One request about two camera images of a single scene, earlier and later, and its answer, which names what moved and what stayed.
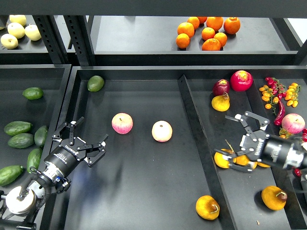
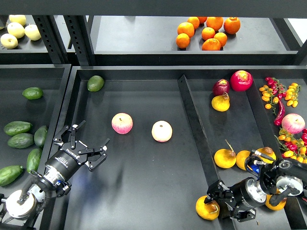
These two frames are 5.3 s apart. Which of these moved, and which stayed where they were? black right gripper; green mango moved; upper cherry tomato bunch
Moved: black right gripper
Stayed: green mango moved; upper cherry tomato bunch
